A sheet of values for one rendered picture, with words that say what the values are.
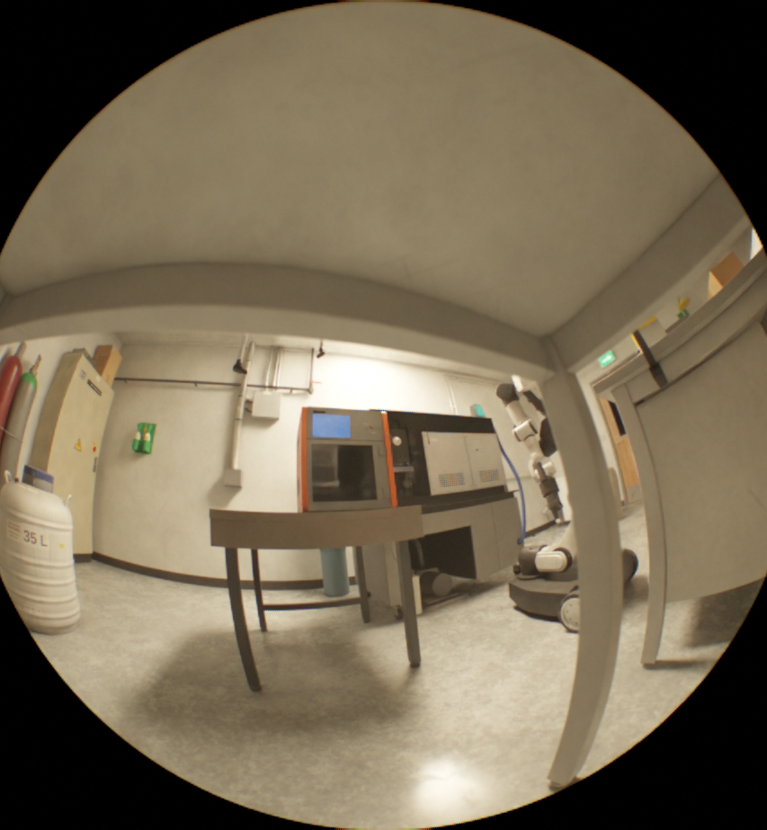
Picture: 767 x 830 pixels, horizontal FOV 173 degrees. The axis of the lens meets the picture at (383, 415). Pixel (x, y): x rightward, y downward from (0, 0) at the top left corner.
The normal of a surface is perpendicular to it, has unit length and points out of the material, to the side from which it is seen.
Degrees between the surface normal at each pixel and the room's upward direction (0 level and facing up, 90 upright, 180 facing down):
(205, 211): 180
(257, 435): 90
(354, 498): 90
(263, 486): 90
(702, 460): 90
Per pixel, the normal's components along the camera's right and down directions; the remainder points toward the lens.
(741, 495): -0.93, -0.06
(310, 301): 0.36, -0.41
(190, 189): 0.10, 0.91
